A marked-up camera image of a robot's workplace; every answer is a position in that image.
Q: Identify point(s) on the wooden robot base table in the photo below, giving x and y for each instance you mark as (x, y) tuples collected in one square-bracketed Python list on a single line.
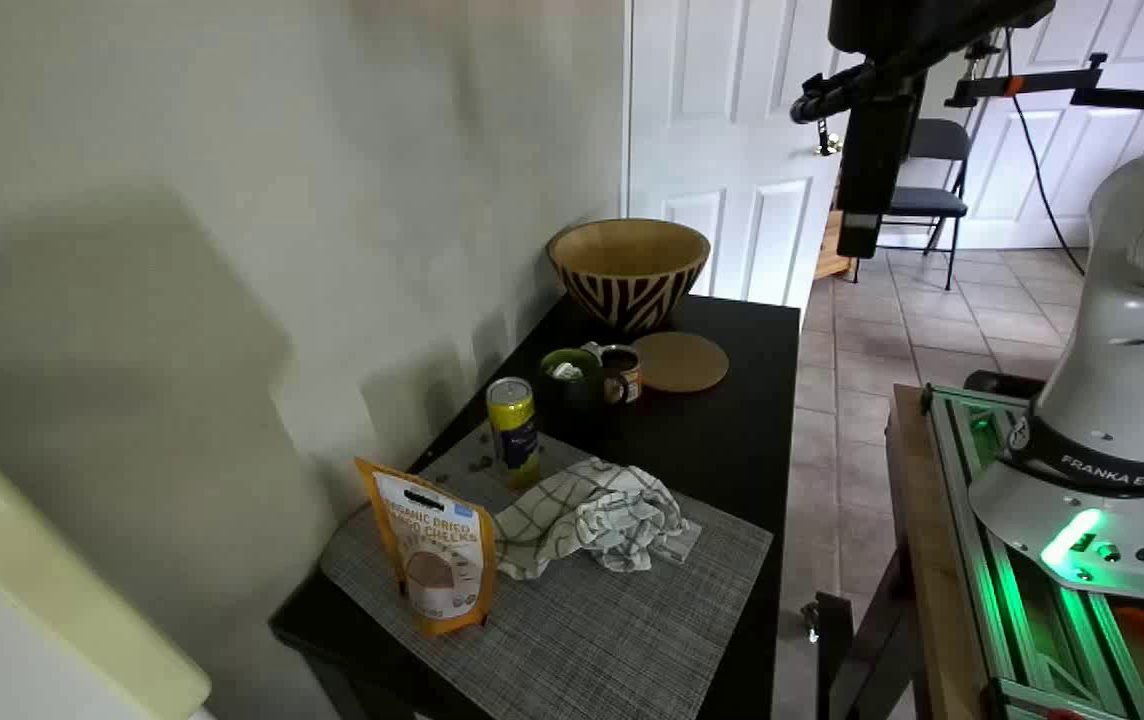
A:
[(967, 625)]

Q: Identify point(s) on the orange snack pouch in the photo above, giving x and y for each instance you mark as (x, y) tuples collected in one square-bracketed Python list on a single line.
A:
[(442, 550)]

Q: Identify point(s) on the dark green glass jar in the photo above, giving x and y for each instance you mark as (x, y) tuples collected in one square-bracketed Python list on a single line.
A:
[(570, 386)]

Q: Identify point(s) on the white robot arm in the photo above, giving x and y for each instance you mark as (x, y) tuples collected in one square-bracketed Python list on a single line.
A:
[(1065, 485)]

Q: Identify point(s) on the white panel door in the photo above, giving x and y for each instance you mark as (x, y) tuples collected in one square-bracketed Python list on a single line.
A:
[(714, 143)]

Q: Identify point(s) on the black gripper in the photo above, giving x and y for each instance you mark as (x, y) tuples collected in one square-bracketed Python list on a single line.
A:
[(897, 41)]

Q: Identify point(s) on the round cork coaster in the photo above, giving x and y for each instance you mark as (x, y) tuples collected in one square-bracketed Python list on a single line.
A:
[(682, 361)]

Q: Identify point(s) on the small brown ceramic cup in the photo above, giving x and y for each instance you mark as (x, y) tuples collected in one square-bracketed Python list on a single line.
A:
[(623, 374)]

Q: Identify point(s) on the grey woven placemat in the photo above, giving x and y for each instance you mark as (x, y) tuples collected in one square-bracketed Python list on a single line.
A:
[(686, 640)]

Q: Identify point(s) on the white checkered dish towel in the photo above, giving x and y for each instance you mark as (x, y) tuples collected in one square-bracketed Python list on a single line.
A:
[(615, 514)]

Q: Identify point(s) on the black camera boom stand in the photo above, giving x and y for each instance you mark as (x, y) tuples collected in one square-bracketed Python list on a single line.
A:
[(1083, 84)]

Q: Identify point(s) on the black side table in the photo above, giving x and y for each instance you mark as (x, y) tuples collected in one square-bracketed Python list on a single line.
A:
[(753, 405)]

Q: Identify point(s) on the wooden zebra pattern bowl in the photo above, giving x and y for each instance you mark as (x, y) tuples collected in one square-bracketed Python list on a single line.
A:
[(629, 273)]

